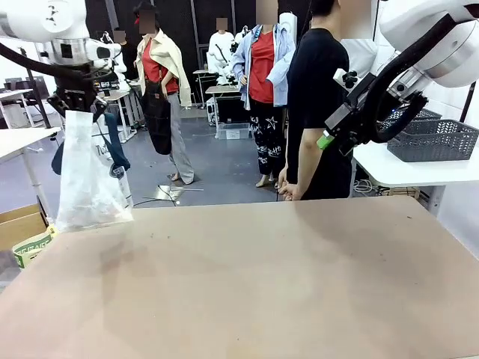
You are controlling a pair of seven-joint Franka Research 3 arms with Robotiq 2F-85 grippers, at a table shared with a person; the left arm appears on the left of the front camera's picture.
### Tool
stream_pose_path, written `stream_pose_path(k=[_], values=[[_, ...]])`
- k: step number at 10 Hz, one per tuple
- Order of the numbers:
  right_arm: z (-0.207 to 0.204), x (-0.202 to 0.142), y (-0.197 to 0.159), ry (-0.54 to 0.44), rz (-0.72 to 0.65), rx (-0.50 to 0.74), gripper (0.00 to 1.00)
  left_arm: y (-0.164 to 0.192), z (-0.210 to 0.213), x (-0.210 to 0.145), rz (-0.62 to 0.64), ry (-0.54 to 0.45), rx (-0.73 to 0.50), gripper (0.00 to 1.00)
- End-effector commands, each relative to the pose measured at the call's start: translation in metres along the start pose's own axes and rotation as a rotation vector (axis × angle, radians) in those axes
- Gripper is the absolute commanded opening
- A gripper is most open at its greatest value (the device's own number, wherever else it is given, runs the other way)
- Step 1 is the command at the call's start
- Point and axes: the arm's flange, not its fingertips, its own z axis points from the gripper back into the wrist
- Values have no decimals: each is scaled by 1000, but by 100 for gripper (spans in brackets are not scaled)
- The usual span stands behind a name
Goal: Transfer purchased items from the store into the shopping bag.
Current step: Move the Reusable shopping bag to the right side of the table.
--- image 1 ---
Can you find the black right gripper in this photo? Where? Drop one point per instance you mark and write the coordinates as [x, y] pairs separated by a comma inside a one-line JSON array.
[[355, 112]]

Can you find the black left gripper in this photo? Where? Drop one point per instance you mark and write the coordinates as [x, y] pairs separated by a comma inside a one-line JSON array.
[[75, 97]]

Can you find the person's right forearm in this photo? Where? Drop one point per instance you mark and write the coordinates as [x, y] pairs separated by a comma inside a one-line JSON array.
[[310, 157]]

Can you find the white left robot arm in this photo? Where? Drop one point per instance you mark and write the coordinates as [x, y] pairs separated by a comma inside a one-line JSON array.
[[37, 18]]

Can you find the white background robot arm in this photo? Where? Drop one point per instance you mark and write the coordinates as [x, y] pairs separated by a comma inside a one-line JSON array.
[[228, 73], [121, 76]]

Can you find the green white paper bag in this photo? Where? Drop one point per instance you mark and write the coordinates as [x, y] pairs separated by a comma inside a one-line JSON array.
[[33, 248]]

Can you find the person's left hand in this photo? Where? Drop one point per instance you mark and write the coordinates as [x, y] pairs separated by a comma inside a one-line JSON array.
[[283, 177]]

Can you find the person's right hand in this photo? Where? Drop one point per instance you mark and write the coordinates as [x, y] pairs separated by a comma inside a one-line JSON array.
[[293, 191]]

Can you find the black tripod stand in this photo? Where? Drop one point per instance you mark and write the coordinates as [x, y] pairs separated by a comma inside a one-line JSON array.
[[467, 104], [41, 104]]

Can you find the wooden background work table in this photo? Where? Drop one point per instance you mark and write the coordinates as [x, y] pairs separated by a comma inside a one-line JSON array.
[[123, 94]]

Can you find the white height adjustable table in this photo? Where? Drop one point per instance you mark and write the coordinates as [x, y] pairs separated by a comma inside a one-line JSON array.
[[22, 138]]

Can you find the background person in black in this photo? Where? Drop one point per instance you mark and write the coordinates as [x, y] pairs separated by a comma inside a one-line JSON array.
[[129, 56]]

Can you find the person in black T-shirt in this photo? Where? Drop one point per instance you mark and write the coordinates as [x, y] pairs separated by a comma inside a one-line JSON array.
[[318, 75]]

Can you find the mannequin with cream jacket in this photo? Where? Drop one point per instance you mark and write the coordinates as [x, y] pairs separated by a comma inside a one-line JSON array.
[[157, 93]]

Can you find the white side table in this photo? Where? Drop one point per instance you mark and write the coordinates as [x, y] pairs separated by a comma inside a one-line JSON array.
[[411, 172]]

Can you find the person in white shirt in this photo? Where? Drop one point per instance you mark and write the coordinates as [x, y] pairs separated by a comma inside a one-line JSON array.
[[359, 52]]

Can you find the mannequin with blue shirt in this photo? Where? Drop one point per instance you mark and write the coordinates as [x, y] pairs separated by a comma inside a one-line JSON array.
[[262, 75]]

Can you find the clear plastic storage box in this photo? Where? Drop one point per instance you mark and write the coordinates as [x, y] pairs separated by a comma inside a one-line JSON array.
[[233, 131]]

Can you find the brown background desk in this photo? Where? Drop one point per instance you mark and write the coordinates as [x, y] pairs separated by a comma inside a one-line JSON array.
[[204, 72], [221, 89]]

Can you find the brown cardboard box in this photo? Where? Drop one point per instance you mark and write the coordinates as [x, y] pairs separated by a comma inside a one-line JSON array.
[[18, 228]]

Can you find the white clothed mannequin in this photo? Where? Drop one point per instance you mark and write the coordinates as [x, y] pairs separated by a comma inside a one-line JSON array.
[[219, 48]]

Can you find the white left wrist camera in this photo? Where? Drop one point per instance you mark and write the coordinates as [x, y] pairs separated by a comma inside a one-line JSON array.
[[112, 48]]

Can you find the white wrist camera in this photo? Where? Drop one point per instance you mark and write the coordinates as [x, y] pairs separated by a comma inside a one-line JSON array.
[[342, 76], [112, 48]]

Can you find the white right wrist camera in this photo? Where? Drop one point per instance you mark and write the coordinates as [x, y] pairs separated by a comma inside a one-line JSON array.
[[342, 76]]

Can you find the metal mannequin base plate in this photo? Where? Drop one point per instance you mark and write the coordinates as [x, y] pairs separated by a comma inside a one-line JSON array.
[[176, 192]]

